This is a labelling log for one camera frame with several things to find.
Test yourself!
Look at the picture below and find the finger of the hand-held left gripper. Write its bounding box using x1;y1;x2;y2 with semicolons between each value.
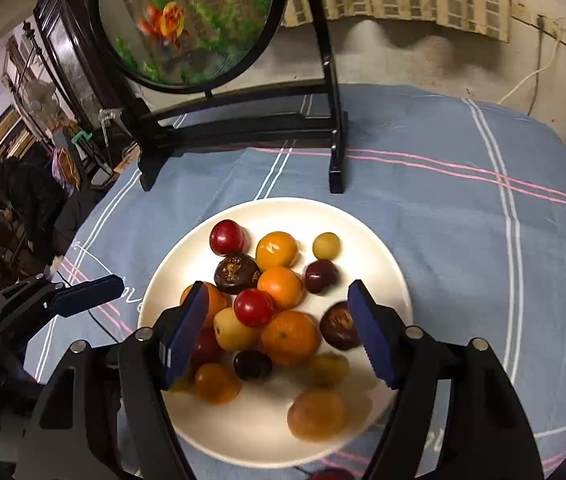
0;274;125;337

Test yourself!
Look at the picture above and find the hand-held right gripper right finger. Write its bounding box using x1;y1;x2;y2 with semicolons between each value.
347;280;546;480

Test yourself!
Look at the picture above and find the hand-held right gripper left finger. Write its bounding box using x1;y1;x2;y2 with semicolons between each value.
13;282;210;480

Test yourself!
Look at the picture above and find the small red plum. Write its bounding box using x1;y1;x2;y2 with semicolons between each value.
308;467;356;480
233;288;274;328
190;327;224;367

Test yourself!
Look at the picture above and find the dark brown passion fruit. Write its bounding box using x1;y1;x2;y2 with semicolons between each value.
214;252;263;295
319;301;366;352

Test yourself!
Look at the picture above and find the spotted pale pear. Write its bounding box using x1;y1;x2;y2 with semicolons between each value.
213;307;261;352

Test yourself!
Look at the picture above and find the yellow-green tomato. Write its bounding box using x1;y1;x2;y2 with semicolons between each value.
305;352;350;389

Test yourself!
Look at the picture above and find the dark red plum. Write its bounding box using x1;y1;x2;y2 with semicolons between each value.
233;350;274;382

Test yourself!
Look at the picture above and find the dark purple plum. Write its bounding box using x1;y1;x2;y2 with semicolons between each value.
304;259;340;295

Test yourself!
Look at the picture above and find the large yellow-orange apricot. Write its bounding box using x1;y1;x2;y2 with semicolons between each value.
287;388;348;442

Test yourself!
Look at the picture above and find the small yellow longan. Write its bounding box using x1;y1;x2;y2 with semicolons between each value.
312;232;342;261

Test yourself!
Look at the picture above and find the large red plum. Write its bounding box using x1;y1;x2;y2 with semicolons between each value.
209;219;248;256

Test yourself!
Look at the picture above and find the white round plate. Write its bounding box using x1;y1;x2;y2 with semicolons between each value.
137;197;414;468

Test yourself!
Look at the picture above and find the yellow-orange tomato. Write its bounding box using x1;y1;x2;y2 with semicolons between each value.
255;231;299;271

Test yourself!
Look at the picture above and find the blue plaid tablecloth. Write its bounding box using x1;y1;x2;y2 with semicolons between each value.
23;82;566;480

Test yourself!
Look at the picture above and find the electric fan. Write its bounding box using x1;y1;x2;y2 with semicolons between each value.
20;80;59;117

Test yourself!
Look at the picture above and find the dark wooden framed cabinet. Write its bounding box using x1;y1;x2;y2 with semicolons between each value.
33;0;144;128

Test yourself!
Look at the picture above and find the round goldfish screen black stand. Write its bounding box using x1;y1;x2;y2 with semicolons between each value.
88;0;349;195

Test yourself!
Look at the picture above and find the white power cable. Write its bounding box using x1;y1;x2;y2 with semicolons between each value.
498;35;564;107

